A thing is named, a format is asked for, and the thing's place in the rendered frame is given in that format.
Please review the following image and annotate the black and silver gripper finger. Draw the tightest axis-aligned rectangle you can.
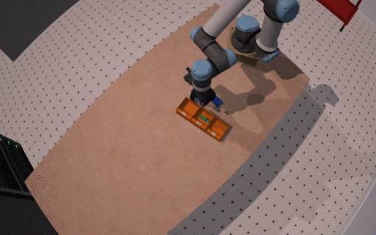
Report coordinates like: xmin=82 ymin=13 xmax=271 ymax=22
xmin=190 ymin=93 xmax=203 ymax=108

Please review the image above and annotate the orange three-compartment bin rack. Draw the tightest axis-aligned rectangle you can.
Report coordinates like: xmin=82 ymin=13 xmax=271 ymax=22
xmin=176 ymin=97 xmax=229 ymax=141

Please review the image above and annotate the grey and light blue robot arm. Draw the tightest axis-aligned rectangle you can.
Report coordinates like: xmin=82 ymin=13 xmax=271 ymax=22
xmin=183 ymin=0 xmax=299 ymax=92

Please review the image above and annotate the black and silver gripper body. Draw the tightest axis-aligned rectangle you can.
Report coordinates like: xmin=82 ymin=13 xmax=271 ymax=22
xmin=191 ymin=88 xmax=216 ymax=108

